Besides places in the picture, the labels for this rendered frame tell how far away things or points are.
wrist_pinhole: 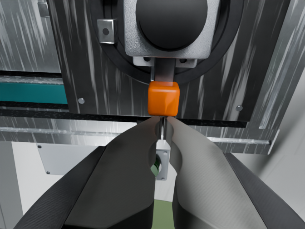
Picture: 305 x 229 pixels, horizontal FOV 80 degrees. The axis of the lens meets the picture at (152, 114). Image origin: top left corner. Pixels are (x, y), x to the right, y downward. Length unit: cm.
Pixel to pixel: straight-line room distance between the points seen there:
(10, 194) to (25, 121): 216
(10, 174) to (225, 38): 216
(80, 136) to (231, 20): 24
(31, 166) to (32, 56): 31
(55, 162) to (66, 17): 22
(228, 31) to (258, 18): 4
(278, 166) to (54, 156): 47
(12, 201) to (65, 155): 224
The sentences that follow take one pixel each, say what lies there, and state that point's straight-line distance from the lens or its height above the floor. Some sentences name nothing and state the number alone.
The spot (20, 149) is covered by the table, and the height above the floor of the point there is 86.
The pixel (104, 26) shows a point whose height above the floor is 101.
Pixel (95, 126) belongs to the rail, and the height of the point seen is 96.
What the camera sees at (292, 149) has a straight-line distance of 50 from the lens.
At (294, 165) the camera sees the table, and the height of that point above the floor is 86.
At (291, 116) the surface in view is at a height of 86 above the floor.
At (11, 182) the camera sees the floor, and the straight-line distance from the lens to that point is 232.
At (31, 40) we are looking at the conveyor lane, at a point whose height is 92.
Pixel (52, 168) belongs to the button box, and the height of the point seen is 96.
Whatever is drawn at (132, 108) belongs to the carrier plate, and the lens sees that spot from 24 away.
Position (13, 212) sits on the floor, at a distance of 271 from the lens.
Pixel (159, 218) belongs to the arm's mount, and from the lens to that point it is 51.
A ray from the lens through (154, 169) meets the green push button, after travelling 30.
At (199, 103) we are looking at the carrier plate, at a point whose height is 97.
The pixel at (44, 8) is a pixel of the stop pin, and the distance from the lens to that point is 25.
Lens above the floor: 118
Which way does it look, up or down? 61 degrees down
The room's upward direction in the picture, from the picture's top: 175 degrees counter-clockwise
